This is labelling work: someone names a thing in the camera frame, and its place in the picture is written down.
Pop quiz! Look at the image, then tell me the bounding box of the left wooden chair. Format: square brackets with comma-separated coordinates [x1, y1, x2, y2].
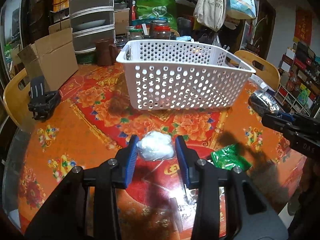
[3, 69, 31, 128]

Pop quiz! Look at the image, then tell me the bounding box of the grey tiered dish rack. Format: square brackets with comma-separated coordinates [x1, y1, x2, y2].
[69, 0, 116, 54]

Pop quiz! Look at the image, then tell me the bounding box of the clear plastic bag packet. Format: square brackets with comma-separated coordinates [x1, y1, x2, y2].
[136, 131, 175, 161]

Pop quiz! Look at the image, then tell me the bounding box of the green shopping bag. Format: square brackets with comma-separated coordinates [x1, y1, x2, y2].
[135, 0, 177, 30]

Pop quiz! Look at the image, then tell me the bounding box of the blue printed paper bag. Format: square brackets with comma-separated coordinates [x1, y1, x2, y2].
[226, 0, 257, 20]

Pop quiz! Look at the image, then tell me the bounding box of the black phone stand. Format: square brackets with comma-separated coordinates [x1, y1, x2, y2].
[28, 76, 61, 121]

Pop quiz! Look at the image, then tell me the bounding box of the right wooden chair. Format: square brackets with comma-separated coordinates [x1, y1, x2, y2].
[234, 50, 280, 91]

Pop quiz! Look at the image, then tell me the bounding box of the red floral tablecloth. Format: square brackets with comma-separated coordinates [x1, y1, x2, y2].
[18, 64, 305, 239]

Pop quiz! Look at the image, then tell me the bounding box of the brown ceramic mug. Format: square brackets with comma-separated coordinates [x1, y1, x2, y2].
[95, 38, 118, 67]

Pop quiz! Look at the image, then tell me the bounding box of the white shelf with boxes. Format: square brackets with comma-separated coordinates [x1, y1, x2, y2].
[274, 42, 319, 119]

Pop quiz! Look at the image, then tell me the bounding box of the beige canvas tote bag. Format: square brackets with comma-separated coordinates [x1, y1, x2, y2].
[194, 0, 226, 32]

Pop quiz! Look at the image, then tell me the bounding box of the wooden chair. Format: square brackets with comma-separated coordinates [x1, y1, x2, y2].
[3, 69, 31, 128]
[234, 50, 280, 91]

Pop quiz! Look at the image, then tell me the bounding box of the dark silver object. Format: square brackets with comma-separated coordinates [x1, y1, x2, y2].
[248, 89, 280, 117]

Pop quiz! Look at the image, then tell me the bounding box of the green snack packet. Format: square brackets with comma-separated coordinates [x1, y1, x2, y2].
[210, 144, 252, 171]

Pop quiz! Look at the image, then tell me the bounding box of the red wall hanging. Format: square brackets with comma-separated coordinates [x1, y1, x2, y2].
[293, 7, 312, 46]

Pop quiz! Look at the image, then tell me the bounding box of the white perforated plastic basket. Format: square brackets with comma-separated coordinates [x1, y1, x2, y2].
[116, 40, 255, 111]

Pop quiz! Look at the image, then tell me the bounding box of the red lid pickle jar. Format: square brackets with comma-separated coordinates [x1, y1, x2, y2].
[150, 20, 171, 40]

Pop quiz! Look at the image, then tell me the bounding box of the green lid glass jar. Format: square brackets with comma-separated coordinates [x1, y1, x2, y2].
[127, 26, 144, 41]

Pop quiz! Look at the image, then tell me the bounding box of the cardboard box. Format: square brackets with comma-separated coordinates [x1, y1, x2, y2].
[18, 28, 79, 90]

